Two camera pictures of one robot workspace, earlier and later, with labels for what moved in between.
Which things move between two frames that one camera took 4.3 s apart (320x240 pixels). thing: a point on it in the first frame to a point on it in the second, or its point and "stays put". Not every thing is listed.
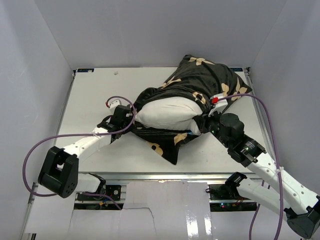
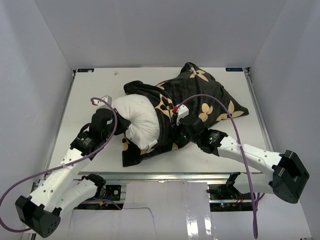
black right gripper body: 212,124 to 181,134
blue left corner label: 85,70 stays put
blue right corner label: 238,69 stays put
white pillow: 168,113 to 144,128
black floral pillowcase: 206,85 to 190,81
